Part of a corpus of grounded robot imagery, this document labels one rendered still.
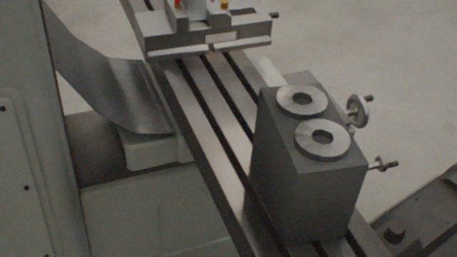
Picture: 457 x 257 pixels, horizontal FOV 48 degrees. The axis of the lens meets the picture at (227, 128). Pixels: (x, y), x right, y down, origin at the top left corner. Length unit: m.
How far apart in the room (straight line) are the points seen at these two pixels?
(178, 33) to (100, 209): 0.49
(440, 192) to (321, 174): 0.82
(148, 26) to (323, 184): 0.69
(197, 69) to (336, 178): 0.58
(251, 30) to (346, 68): 1.71
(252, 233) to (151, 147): 0.42
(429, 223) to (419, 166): 1.07
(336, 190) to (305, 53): 2.29
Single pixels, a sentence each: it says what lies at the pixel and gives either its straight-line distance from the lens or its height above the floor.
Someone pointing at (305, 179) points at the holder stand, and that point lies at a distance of 0.80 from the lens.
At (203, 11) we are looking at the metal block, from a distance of 1.34.
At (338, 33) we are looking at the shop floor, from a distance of 3.36.
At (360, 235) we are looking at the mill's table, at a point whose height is 0.91.
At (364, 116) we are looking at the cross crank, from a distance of 1.69.
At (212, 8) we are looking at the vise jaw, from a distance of 1.33.
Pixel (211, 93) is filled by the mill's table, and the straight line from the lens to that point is 1.22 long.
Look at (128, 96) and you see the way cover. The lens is 1.30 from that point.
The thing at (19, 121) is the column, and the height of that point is 0.99.
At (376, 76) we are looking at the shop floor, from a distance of 3.03.
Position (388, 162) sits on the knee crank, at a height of 0.50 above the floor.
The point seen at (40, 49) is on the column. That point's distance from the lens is 1.02.
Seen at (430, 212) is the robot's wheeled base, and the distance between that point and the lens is 1.52.
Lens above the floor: 1.66
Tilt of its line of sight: 42 degrees down
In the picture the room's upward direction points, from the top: 5 degrees clockwise
